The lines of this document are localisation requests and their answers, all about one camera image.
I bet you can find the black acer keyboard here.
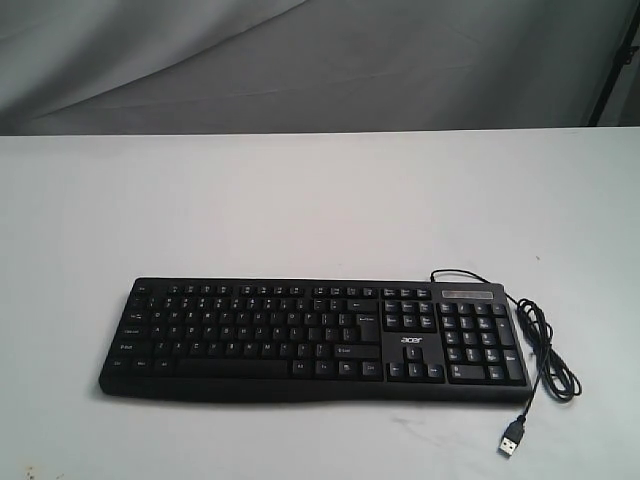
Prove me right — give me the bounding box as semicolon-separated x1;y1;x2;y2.
99;278;532;403

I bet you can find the grey backdrop cloth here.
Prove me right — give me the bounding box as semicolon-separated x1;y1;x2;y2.
1;1;635;135

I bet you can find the black light stand pole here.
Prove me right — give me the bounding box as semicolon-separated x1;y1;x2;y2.
587;0;640;127

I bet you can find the black USB cable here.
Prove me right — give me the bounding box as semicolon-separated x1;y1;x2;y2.
429;268;584;459

